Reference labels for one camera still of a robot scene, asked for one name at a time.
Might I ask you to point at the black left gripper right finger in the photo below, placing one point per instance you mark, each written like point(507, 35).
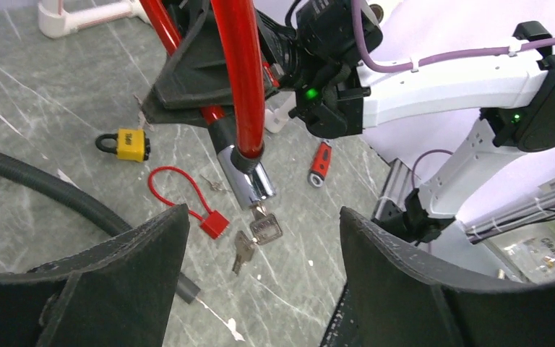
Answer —
point(399, 295)

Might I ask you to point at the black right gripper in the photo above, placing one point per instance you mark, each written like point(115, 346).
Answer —
point(196, 75)

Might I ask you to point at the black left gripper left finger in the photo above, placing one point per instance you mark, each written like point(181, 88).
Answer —
point(117, 293)

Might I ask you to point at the red cable bike lock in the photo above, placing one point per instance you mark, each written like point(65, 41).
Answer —
point(239, 149)

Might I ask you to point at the yellow padlock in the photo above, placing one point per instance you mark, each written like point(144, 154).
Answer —
point(126, 144)

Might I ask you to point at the small silver keys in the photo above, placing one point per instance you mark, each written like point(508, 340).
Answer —
point(265, 228)

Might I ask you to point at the silver padlock keys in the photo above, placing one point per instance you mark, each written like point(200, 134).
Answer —
point(215, 185)

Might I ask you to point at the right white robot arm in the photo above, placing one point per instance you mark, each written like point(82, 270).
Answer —
point(338, 95)

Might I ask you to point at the white pvc pipe frame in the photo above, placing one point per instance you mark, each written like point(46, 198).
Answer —
point(56, 22)

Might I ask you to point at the red handled wrench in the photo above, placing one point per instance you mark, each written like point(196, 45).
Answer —
point(320, 164)

